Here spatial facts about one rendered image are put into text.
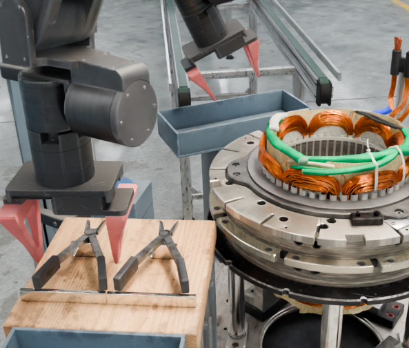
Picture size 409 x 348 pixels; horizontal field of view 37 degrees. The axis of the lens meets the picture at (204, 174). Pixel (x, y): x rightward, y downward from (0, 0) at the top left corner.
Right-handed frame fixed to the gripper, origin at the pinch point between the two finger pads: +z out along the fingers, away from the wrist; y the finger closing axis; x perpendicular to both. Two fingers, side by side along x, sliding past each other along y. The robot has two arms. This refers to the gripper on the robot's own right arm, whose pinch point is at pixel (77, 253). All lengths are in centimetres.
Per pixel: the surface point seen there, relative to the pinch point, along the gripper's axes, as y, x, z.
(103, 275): 3.5, -3.5, 0.1
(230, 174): 15.5, 16.7, -0.8
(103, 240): 0.9, 7.0, 3.0
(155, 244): 7.8, 2.7, 0.5
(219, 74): 5, 182, 38
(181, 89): -6, 144, 31
